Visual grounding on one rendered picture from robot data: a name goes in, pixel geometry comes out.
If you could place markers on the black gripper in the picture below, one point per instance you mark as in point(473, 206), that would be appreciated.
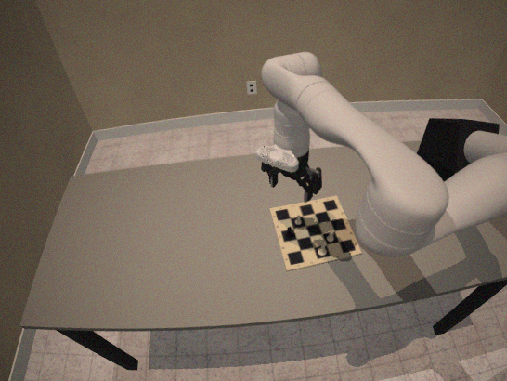
point(315, 174)

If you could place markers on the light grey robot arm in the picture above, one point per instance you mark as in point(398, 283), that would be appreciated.
point(406, 198)

